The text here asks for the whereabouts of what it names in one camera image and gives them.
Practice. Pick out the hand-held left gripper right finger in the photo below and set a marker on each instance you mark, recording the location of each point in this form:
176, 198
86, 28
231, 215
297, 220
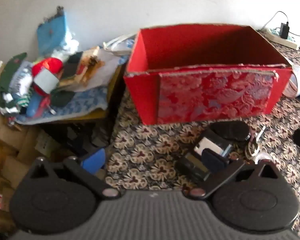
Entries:
213, 161

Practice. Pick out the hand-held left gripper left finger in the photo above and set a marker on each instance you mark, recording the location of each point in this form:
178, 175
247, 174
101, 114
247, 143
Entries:
93, 160

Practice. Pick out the black box with white card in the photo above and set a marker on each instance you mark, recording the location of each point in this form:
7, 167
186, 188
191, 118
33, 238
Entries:
210, 143

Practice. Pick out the red patterned cardboard box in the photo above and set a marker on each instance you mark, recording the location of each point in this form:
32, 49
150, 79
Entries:
210, 50

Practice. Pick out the black rectangular case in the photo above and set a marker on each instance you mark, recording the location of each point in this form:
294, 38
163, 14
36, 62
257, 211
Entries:
191, 166

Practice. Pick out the black oval object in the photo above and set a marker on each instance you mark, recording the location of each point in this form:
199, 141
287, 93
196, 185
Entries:
230, 130

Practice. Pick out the yellow side table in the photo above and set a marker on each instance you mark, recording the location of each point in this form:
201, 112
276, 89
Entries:
101, 115

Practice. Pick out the blue patterned cloth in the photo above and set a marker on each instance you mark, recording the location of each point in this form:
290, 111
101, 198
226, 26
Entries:
85, 100

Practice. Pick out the large tape roll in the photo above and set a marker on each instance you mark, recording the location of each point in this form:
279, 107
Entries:
298, 80

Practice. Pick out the red plastic tool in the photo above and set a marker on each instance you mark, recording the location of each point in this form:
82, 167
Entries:
45, 105

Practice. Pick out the brown cardboard box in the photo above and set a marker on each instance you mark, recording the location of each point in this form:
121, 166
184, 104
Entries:
7, 140

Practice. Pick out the card with pine cone decoration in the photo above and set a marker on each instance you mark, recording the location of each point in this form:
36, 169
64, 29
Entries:
90, 65

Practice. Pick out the dark notebook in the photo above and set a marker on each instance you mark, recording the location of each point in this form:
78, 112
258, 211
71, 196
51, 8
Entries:
71, 66

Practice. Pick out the white power strip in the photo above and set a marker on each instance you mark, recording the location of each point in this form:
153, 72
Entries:
287, 42

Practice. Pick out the white paper sheet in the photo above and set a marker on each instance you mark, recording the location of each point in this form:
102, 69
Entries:
111, 60

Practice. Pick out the red and white cloth toy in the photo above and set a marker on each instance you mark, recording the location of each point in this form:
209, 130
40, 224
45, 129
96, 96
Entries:
48, 63

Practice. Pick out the black charger adapter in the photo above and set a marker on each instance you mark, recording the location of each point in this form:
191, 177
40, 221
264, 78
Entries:
285, 30

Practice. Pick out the white plastic bag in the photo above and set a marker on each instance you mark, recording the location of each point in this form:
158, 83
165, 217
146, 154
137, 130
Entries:
70, 42

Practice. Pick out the green cloth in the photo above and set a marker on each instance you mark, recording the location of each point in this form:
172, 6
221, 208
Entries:
12, 65

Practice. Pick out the blue fabric bag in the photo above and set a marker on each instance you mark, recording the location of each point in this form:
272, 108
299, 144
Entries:
51, 33

